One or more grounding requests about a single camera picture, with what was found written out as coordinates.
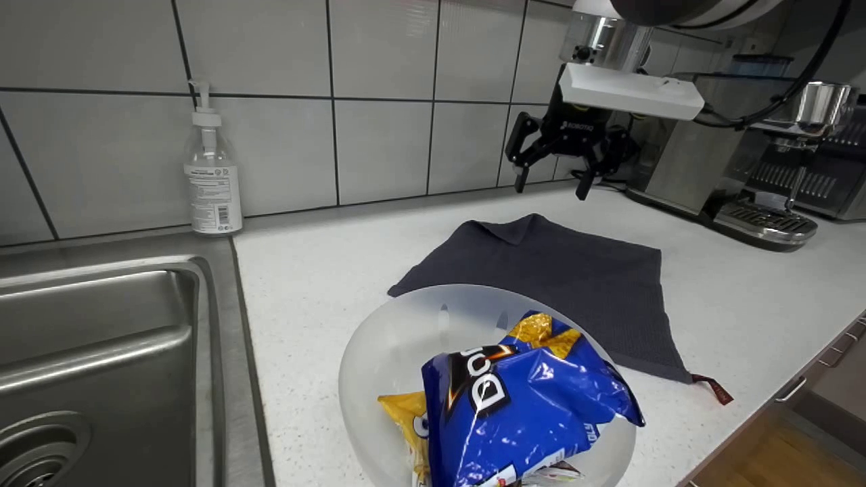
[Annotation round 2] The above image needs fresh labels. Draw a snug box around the wooden base cabinet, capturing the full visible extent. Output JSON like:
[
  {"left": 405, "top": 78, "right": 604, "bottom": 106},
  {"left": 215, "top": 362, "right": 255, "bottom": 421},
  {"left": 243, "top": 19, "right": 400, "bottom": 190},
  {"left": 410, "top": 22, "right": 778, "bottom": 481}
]
[{"left": 773, "top": 312, "right": 866, "bottom": 454}]

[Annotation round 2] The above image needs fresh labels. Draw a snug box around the stainless steel espresso machine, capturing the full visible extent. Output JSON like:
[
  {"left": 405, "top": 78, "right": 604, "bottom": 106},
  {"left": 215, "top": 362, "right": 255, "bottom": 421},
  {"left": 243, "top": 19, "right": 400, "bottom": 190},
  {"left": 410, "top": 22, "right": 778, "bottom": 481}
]
[{"left": 627, "top": 76, "right": 866, "bottom": 255}]

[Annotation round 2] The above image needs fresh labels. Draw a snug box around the clear soap pump bottle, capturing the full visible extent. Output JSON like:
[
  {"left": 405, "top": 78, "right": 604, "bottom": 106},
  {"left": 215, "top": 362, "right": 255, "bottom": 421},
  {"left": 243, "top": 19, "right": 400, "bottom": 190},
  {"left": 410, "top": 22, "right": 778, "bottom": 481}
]
[{"left": 182, "top": 80, "right": 247, "bottom": 237}]

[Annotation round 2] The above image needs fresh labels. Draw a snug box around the silver drawer handle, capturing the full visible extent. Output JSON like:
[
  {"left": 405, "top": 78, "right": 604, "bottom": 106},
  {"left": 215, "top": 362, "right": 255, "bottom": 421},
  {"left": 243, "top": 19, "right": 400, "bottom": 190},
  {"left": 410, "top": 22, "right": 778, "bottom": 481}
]
[{"left": 771, "top": 371, "right": 813, "bottom": 405}]

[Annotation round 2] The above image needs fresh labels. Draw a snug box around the translucent plastic bowl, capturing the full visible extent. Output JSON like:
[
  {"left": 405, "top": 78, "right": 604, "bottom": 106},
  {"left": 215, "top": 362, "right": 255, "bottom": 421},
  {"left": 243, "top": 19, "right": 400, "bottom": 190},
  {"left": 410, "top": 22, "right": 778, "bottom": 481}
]
[{"left": 335, "top": 281, "right": 642, "bottom": 487}]

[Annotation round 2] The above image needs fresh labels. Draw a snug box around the grey towel with red tag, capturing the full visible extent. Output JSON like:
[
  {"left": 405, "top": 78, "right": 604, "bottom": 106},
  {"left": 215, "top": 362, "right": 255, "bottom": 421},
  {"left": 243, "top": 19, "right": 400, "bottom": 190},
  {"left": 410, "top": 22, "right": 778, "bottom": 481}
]
[{"left": 384, "top": 212, "right": 737, "bottom": 408}]

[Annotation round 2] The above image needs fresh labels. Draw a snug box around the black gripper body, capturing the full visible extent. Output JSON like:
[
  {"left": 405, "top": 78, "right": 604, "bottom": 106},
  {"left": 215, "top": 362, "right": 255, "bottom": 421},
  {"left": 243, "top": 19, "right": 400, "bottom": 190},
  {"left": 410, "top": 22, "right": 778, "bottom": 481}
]
[{"left": 533, "top": 86, "right": 627, "bottom": 172}]

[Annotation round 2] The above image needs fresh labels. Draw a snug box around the stainless steel sink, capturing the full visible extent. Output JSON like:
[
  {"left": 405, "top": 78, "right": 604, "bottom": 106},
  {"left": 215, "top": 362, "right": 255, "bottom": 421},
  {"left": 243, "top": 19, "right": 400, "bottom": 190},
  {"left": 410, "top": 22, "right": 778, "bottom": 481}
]
[{"left": 0, "top": 229, "right": 278, "bottom": 487}]

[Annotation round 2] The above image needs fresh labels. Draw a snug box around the blue chips bag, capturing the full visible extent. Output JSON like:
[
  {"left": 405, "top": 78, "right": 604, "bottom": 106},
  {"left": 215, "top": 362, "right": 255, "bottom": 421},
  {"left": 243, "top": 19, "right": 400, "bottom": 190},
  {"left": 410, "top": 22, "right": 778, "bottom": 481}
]
[{"left": 377, "top": 308, "right": 650, "bottom": 487}]

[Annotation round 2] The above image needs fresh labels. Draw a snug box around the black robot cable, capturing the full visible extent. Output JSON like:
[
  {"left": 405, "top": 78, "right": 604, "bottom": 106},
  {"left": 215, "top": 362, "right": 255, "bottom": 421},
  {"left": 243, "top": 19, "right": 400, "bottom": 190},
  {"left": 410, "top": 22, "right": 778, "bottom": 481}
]
[{"left": 691, "top": 0, "right": 859, "bottom": 130}]

